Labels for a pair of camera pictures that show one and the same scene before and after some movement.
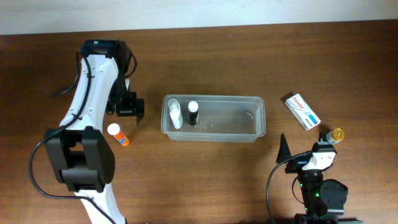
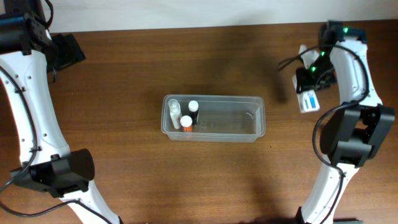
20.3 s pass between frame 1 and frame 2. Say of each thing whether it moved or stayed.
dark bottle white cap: stayed
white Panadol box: moved
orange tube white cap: moved
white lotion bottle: stayed
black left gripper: moved
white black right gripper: moved
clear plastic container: stayed
